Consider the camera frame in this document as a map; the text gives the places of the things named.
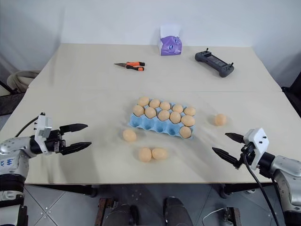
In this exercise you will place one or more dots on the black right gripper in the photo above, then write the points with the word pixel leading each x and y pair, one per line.
pixel 247 153

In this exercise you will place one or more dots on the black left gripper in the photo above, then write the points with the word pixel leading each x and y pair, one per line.
pixel 55 141

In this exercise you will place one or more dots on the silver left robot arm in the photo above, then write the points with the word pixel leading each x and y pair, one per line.
pixel 11 147

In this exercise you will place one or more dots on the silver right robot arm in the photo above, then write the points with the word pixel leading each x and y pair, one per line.
pixel 285 169

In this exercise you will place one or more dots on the blue egg tray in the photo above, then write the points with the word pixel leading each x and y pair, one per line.
pixel 150 126

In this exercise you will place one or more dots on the tan egg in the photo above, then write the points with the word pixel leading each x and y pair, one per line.
pixel 177 108
pixel 163 115
pixel 189 111
pixel 165 106
pixel 185 132
pixel 144 154
pixel 154 103
pixel 129 135
pixel 160 153
pixel 175 117
pixel 143 101
pixel 188 120
pixel 220 119
pixel 138 110
pixel 150 112

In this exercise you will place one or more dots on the dark grey floor mat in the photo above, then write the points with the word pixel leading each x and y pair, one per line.
pixel 10 103

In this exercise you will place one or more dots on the beige round chair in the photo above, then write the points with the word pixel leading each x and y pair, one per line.
pixel 21 80

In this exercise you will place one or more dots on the black chair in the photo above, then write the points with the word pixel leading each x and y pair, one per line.
pixel 292 94

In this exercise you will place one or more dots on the dark rounded shape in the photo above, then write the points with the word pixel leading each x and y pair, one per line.
pixel 122 215
pixel 176 212

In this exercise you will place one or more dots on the grey handheld remote controller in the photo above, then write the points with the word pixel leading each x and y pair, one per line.
pixel 215 62

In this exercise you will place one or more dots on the orange black pliers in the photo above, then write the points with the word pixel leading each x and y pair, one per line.
pixel 135 65

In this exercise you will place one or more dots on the purple white tissue box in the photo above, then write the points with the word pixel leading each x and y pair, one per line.
pixel 170 44

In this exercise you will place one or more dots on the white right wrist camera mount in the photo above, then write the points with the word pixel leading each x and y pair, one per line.
pixel 258 143

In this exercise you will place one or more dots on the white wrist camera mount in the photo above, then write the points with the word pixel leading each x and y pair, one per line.
pixel 258 143
pixel 43 126

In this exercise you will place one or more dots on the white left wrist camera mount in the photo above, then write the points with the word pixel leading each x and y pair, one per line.
pixel 43 126

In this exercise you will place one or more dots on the black table frame bar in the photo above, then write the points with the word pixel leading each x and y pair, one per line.
pixel 70 189
pixel 237 188

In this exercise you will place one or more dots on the rusty brown metal bracket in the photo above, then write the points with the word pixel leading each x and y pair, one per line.
pixel 103 209
pixel 234 215

